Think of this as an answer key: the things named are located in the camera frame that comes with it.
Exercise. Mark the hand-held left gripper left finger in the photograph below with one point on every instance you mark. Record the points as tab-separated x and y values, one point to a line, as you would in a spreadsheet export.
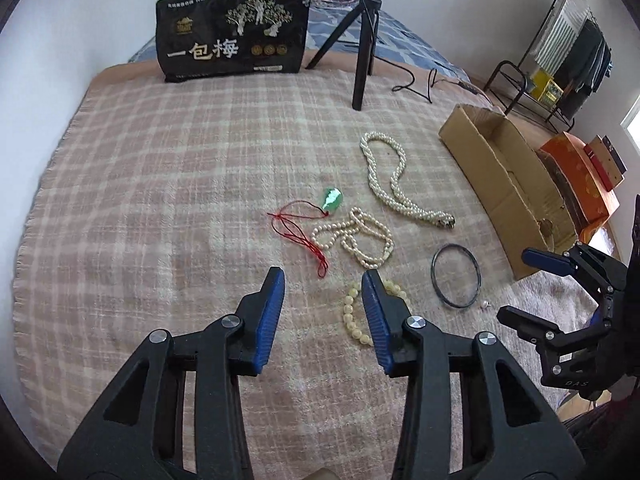
265	320

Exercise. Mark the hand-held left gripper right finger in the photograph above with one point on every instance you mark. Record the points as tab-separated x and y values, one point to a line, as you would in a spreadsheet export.
377	325

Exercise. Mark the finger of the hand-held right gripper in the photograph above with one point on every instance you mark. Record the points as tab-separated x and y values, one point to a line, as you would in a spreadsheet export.
530	324
547	260

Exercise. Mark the dark thin bangle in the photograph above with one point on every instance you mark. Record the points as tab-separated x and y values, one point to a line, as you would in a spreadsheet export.
434	280

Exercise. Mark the cardboard box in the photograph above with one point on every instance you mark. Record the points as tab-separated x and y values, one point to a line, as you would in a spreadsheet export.
492	170

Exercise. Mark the orange cloth covered table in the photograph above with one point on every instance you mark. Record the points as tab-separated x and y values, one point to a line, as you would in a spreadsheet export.
580	170

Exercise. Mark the stack of gift boxes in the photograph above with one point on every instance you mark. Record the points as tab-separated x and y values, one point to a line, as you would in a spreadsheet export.
607	160

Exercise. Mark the pink plaid blanket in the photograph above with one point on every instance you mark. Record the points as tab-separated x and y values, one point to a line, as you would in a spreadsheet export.
175	200

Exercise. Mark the window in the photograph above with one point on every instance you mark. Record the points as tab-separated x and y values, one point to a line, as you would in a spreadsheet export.
632	127

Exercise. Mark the yellow box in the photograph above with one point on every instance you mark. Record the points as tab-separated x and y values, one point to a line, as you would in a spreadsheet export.
545	87

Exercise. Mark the black clothes rack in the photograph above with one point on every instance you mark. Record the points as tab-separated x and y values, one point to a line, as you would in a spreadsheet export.
505	72

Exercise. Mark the dark hanging clothes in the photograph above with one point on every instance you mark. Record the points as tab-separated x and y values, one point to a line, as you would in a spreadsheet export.
592	65

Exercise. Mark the striped towel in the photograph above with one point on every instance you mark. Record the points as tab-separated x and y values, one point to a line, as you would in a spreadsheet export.
562	25

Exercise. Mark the blue patterned bed sheet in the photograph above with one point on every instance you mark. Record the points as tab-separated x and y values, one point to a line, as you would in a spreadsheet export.
400	40

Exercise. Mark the black tripod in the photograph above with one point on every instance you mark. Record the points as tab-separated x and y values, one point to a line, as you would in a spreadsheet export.
365	60

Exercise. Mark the black printed bag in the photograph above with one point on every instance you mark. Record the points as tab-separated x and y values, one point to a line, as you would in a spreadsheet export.
230	40

